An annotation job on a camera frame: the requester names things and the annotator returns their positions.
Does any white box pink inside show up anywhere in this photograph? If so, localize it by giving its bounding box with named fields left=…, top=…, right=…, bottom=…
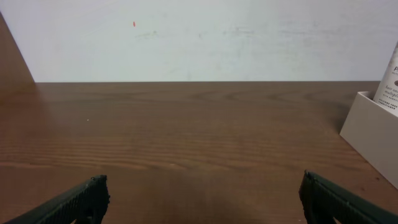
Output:
left=340, top=91, right=397, bottom=187

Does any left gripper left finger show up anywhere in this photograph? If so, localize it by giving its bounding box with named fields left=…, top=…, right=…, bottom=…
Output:
left=7, top=175, right=110, bottom=224

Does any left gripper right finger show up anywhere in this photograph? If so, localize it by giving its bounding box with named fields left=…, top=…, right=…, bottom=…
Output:
left=299, top=170, right=397, bottom=224

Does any white Pantene tube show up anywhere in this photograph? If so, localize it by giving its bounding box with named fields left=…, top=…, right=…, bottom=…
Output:
left=373, top=45, right=398, bottom=116

